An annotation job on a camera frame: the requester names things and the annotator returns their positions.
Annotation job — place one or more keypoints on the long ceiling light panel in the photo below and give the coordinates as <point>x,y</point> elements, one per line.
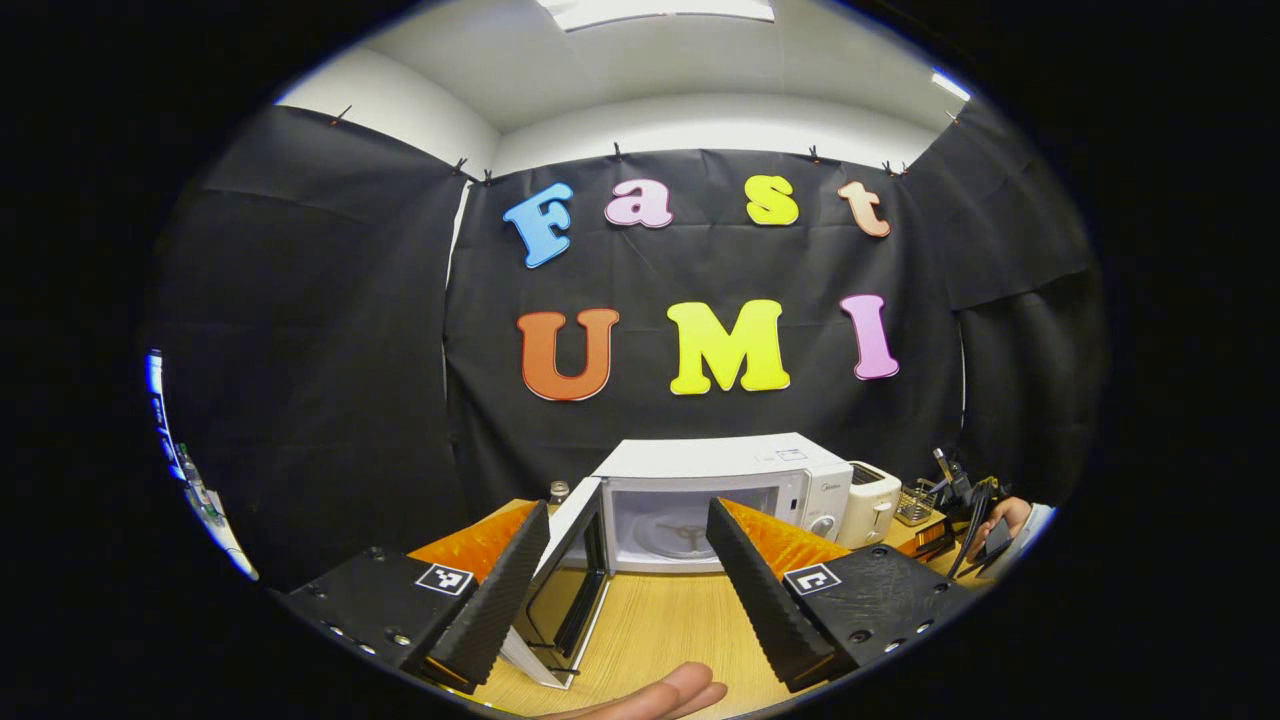
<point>660,10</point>

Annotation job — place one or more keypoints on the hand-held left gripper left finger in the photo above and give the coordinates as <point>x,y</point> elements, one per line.
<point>500,600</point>

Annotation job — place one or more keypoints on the black backdrop cloth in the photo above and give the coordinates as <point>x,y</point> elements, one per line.
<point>650,270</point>

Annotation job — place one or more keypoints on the clear glass cup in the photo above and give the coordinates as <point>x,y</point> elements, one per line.
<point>915,505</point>

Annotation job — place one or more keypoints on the small ceiling light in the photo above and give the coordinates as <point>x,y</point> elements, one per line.
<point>950,85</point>

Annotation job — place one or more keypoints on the white microwave oven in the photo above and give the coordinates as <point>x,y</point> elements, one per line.
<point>720,455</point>

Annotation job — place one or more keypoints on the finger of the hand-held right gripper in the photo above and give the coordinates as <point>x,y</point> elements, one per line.
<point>925,540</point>

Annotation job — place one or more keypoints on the white toaster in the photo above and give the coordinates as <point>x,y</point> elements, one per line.
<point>870,500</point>

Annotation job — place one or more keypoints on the clear plastic bottle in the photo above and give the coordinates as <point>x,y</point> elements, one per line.
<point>559,491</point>

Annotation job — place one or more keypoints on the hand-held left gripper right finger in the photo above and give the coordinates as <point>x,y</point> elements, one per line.
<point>760,590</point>

